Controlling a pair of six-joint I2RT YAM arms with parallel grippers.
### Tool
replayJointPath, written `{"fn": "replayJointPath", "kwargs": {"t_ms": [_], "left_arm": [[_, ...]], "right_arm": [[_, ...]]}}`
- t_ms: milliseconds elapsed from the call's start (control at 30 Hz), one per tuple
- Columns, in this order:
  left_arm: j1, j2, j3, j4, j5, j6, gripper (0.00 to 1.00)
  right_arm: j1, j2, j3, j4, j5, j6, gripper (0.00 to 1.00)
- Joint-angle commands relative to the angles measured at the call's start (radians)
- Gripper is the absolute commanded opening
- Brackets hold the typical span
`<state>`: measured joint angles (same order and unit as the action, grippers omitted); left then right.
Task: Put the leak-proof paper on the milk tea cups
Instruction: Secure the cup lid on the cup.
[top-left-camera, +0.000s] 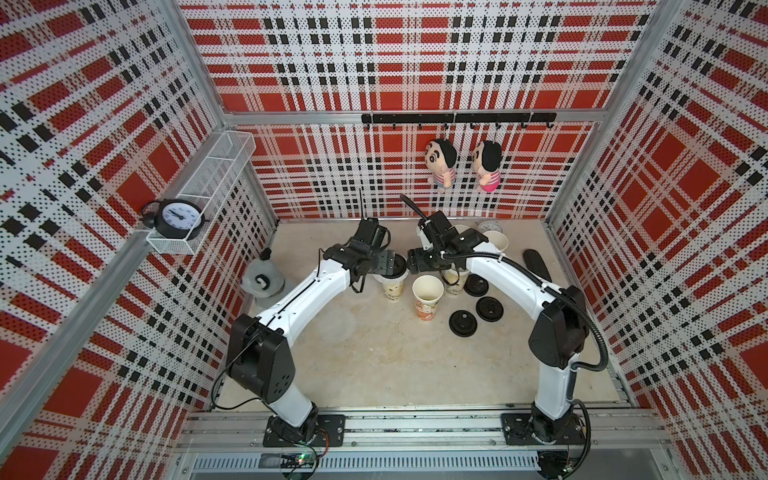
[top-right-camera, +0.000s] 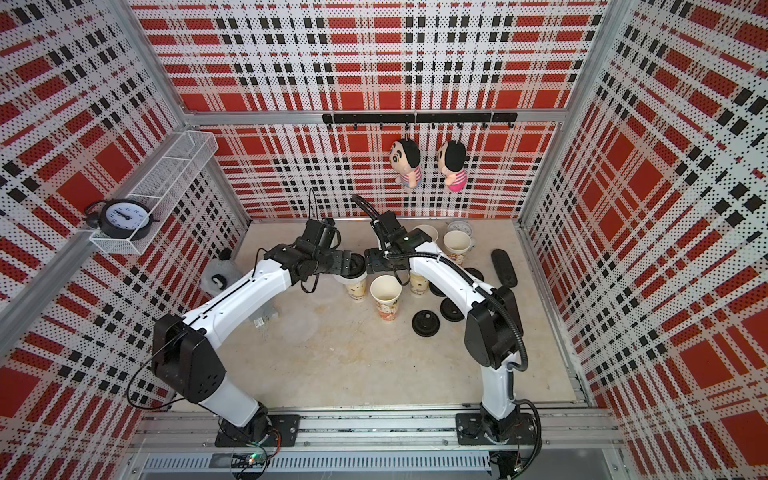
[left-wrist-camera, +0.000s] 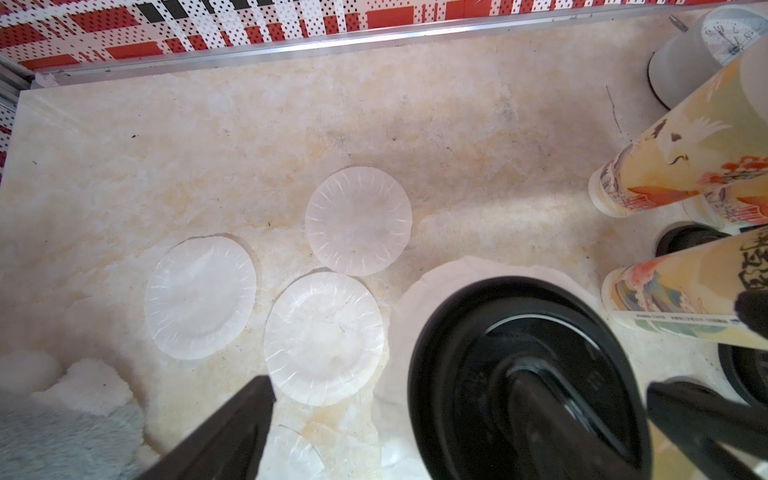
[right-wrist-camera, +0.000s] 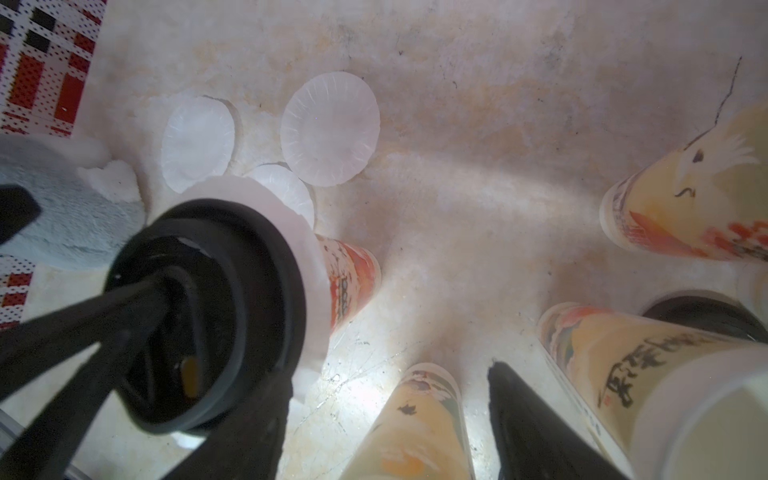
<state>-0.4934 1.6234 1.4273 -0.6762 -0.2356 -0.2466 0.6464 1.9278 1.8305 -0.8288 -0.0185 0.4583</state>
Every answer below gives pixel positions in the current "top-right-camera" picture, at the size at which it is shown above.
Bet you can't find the translucent leak-proof paper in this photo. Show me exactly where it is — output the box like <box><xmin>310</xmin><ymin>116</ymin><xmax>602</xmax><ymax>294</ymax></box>
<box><xmin>333</xmin><ymin>270</ymin><xmax>367</xmax><ymax>285</ymax></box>

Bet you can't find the black cup lid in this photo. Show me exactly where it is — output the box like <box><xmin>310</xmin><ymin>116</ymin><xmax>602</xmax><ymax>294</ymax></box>
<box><xmin>346</xmin><ymin>253</ymin><xmax>367</xmax><ymax>279</ymax></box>

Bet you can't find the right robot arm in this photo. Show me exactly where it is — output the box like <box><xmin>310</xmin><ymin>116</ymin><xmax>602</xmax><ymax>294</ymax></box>
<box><xmin>365</xmin><ymin>211</ymin><xmax>529</xmax><ymax>443</ymax></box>

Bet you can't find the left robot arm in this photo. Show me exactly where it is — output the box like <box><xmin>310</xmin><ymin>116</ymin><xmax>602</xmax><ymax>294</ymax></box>
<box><xmin>149</xmin><ymin>219</ymin><xmax>366</xmax><ymax>445</ymax></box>

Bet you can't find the back left paper cup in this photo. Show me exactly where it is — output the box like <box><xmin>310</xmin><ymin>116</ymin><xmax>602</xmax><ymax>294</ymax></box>
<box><xmin>417</xmin><ymin>224</ymin><xmax>439</xmax><ymax>243</ymax></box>

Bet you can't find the small white clock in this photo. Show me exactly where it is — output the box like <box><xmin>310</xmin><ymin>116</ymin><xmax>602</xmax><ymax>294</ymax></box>
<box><xmin>446</xmin><ymin>220</ymin><xmax>473</xmax><ymax>237</ymax></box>

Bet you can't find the back right paper cup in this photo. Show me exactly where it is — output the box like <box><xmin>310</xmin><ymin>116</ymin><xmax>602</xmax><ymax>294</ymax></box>
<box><xmin>443</xmin><ymin>230</ymin><xmax>474</xmax><ymax>265</ymax></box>

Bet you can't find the black lid back left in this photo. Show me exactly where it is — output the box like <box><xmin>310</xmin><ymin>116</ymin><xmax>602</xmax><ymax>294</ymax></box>
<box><xmin>429</xmin><ymin>283</ymin><xmax>445</xmax><ymax>297</ymax></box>

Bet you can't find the black lid back right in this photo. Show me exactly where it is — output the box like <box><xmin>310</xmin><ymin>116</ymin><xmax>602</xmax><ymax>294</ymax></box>
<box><xmin>465</xmin><ymin>267</ymin><xmax>485</xmax><ymax>282</ymax></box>

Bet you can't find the black lid middle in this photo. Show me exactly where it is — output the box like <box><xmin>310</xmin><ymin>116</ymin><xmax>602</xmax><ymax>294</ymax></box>
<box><xmin>440</xmin><ymin>298</ymin><xmax>465</xmax><ymax>323</ymax></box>

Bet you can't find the black lid front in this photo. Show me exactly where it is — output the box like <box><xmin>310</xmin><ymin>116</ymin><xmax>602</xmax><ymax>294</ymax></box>
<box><xmin>411</xmin><ymin>310</ymin><xmax>440</xmax><ymax>338</ymax></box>

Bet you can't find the plush doll blue striped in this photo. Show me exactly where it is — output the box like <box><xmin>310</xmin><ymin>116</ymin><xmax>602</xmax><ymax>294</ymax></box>
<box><xmin>389</xmin><ymin>139</ymin><xmax>422</xmax><ymax>189</ymax></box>

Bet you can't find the plush doll pink striped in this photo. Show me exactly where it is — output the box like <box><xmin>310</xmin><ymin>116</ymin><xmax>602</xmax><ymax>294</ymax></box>
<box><xmin>437</xmin><ymin>140</ymin><xmax>468</xmax><ymax>193</ymax></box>

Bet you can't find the grey plush toy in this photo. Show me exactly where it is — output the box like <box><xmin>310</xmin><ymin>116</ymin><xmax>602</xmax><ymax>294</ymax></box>
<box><xmin>199</xmin><ymin>248</ymin><xmax>243</xmax><ymax>297</ymax></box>

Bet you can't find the black remote control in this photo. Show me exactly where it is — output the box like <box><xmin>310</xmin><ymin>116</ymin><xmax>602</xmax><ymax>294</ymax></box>
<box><xmin>491</xmin><ymin>249</ymin><xmax>518</xmax><ymax>288</ymax></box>

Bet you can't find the black round alarm clock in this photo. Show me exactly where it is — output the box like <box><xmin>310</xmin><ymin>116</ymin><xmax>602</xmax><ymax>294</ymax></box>
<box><xmin>84</xmin><ymin>199</ymin><xmax>156</xmax><ymax>240</ymax></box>

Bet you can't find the black hook rail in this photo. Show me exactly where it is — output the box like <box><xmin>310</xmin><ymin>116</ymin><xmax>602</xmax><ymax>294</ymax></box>
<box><xmin>321</xmin><ymin>112</ymin><xmax>519</xmax><ymax>127</ymax></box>

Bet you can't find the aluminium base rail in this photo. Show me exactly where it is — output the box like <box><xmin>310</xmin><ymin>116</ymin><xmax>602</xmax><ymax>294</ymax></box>
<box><xmin>118</xmin><ymin>404</ymin><xmax>636</xmax><ymax>479</ymax></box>

